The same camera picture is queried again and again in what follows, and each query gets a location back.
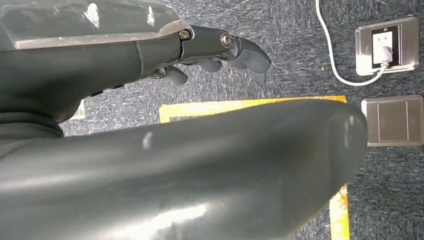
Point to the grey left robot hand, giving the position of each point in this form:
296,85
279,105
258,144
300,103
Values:
139,185

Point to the steel floor plate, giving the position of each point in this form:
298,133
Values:
78,112

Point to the ribbed grey left arm sleeve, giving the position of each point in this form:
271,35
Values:
23,127

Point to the closed steel floor socket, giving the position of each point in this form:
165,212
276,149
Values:
392,121

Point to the white power plug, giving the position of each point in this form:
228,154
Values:
387,54

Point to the open steel floor socket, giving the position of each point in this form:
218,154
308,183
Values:
407,43

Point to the yellow floor tape frame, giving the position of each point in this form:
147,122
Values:
198,109

